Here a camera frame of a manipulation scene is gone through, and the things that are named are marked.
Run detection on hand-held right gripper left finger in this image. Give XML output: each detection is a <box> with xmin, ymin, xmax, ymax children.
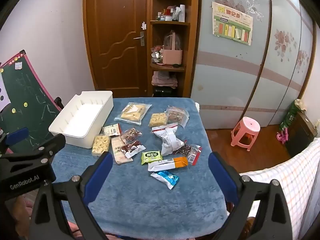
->
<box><xmin>29</xmin><ymin>152</ymin><xmax>114</xmax><ymax>240</ymax></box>

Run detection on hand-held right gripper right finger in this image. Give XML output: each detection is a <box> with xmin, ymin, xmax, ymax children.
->
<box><xmin>208</xmin><ymin>152</ymin><xmax>293</xmax><ymax>240</ymax></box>

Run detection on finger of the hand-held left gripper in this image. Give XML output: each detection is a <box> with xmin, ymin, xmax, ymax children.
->
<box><xmin>0</xmin><ymin>127</ymin><xmax>29</xmax><ymax>155</ymax></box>
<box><xmin>24</xmin><ymin>133</ymin><xmax>66</xmax><ymax>165</ymax></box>

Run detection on long beige snack packet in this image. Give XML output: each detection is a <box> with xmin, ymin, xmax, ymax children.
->
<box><xmin>111</xmin><ymin>136</ymin><xmax>133</xmax><ymax>165</ymax></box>

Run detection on clear popcorn bar packet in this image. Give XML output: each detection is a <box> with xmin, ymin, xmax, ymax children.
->
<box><xmin>92</xmin><ymin>134</ymin><xmax>111</xmax><ymax>157</ymax></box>
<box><xmin>149</xmin><ymin>112</ymin><xmax>168</xmax><ymax>128</ymax></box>

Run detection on white plastic bin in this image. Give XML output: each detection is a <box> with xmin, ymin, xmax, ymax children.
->
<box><xmin>49</xmin><ymin>91</ymin><xmax>114</xmax><ymax>149</ymax></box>

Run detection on dark jerky red-edged packet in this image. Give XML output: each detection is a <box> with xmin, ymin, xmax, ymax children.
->
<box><xmin>175</xmin><ymin>144</ymin><xmax>202</xmax><ymax>166</ymax></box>

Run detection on dark red white packet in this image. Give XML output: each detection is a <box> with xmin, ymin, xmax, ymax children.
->
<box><xmin>124</xmin><ymin>140</ymin><xmax>146</xmax><ymax>158</ymax></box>

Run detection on small white red packet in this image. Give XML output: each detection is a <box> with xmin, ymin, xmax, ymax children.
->
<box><xmin>102</xmin><ymin>124</ymin><xmax>122</xmax><ymax>137</ymax></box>

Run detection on clear red dates packet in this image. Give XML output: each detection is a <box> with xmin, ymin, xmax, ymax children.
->
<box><xmin>121</xmin><ymin>127</ymin><xmax>143</xmax><ymax>143</ymax></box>

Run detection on blue silver snack packet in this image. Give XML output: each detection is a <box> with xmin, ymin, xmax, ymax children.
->
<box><xmin>151</xmin><ymin>170</ymin><xmax>180</xmax><ymax>190</ymax></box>

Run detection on orange white bar packet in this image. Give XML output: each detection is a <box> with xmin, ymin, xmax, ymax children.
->
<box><xmin>148</xmin><ymin>156</ymin><xmax>189</xmax><ymax>172</ymax></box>

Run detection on small green snack packet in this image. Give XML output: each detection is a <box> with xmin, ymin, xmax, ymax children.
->
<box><xmin>141</xmin><ymin>151</ymin><xmax>160</xmax><ymax>165</ymax></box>

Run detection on white puffy red-striped packet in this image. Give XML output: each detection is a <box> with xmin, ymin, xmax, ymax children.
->
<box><xmin>152</xmin><ymin>123</ymin><xmax>185</xmax><ymax>156</ymax></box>

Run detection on pale yellow cracker packet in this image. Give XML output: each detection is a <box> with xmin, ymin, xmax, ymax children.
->
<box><xmin>114</xmin><ymin>102</ymin><xmax>152</xmax><ymax>125</ymax></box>

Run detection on clear brown biscuit packet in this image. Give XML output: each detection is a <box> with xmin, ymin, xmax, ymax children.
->
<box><xmin>165</xmin><ymin>106</ymin><xmax>190</xmax><ymax>128</ymax></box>

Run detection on person's left forearm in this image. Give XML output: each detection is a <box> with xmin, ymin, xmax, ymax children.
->
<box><xmin>5</xmin><ymin>196</ymin><xmax>34</xmax><ymax>233</ymax></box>

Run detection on white dotted paper sheet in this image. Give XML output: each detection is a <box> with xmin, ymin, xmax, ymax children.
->
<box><xmin>0</xmin><ymin>74</ymin><xmax>12</xmax><ymax>110</ymax></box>

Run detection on green pink-framed chalkboard easel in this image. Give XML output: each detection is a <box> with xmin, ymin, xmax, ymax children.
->
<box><xmin>0</xmin><ymin>50</ymin><xmax>63</xmax><ymax>155</ymax></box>

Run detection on pink plastic stool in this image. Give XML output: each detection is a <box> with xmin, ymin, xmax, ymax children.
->
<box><xmin>231</xmin><ymin>117</ymin><xmax>261</xmax><ymax>152</ymax></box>

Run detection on pink toy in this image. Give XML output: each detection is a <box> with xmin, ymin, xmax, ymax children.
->
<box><xmin>276</xmin><ymin>127</ymin><xmax>289</xmax><ymax>144</ymax></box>

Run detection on white checked cloth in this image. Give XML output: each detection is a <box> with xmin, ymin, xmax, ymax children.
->
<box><xmin>239</xmin><ymin>137</ymin><xmax>320</xmax><ymax>240</ymax></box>

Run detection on dark wooden cabinet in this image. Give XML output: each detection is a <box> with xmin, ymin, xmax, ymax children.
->
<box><xmin>285</xmin><ymin>111</ymin><xmax>318</xmax><ymax>157</ymax></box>

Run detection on pale blue flowered wardrobe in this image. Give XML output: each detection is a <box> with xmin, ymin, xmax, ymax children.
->
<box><xmin>190</xmin><ymin>0</ymin><xmax>317</xmax><ymax>128</ymax></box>

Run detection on green bag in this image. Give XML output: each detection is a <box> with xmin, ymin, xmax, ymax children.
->
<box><xmin>279</xmin><ymin>99</ymin><xmax>307</xmax><ymax>133</ymax></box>

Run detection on black suitcase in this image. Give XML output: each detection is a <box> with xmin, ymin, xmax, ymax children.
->
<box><xmin>153</xmin><ymin>86</ymin><xmax>178</xmax><ymax>98</ymax></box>

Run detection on folded pink cloths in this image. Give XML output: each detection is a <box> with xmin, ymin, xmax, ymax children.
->
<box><xmin>152</xmin><ymin>71</ymin><xmax>178</xmax><ymax>88</ymax></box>

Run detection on brown wooden door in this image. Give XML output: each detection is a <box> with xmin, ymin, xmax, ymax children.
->
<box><xmin>83</xmin><ymin>0</ymin><xmax>152</xmax><ymax>98</ymax></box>

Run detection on pile of shiny wrappers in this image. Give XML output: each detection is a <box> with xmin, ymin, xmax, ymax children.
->
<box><xmin>151</xmin><ymin>45</ymin><xmax>164</xmax><ymax>64</ymax></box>

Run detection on wooden corner shelf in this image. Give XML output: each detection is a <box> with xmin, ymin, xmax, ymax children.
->
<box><xmin>146</xmin><ymin>0</ymin><xmax>199</xmax><ymax>98</ymax></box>

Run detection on group of toiletry bottles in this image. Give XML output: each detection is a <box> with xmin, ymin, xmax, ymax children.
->
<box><xmin>157</xmin><ymin>4</ymin><xmax>186</xmax><ymax>22</ymax></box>

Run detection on pink handled basket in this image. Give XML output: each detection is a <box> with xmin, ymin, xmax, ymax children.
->
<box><xmin>162</xmin><ymin>30</ymin><xmax>184</xmax><ymax>65</ymax></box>

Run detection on metal door handle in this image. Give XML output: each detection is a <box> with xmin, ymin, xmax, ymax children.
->
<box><xmin>133</xmin><ymin>32</ymin><xmax>145</xmax><ymax>46</ymax></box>

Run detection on wall poster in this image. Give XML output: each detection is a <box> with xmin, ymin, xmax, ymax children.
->
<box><xmin>212</xmin><ymin>2</ymin><xmax>254</xmax><ymax>46</ymax></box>

